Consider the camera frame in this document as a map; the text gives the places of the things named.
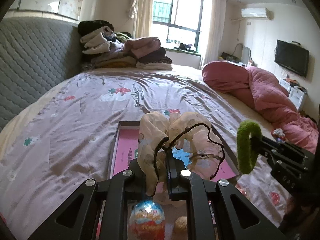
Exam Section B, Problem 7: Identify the small colourful toy figure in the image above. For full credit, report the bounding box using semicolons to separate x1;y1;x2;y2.
271;128;286;143

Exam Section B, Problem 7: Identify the lilac strawberry bed sheet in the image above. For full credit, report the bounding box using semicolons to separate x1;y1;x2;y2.
1;69;272;239

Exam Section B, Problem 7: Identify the white air conditioner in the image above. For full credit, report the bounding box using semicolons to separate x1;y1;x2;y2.
241;8;273;20

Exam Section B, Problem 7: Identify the red blue surprise egg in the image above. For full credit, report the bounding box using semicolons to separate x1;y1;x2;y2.
129;199;165;240

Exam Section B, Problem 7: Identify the cream curtain left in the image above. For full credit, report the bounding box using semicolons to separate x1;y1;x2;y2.
127;0;153;38

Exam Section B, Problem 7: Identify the walnut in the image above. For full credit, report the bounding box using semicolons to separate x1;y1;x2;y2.
173;216;188;235

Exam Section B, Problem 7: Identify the white drawer cabinet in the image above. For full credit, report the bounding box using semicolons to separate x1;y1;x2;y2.
279;79;308;111

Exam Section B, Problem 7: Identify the pile of folded clothes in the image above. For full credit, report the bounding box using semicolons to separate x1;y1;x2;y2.
78;20;172;72

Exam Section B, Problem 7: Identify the cream curtain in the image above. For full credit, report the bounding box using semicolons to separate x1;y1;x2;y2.
201;0;227;68
127;0;153;38

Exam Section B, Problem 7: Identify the grey quilted headboard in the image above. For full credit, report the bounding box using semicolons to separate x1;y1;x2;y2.
0;17;81;128

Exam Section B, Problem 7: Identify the cream curtain right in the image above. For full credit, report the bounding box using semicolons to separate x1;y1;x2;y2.
201;0;227;68

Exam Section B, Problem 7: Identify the pink quilted blanket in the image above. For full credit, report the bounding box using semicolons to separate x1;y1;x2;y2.
202;61;319;153

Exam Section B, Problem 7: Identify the beige drawstring cloth bag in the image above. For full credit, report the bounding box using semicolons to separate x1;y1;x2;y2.
137;112;225;196

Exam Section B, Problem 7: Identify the green fuzzy ring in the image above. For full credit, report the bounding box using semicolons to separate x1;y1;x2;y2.
236;120;263;175

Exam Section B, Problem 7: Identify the window with dark frame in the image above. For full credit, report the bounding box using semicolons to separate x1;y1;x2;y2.
150;0;205;50

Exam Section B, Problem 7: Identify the black wall television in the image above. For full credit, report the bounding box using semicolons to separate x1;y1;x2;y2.
274;40;310;77

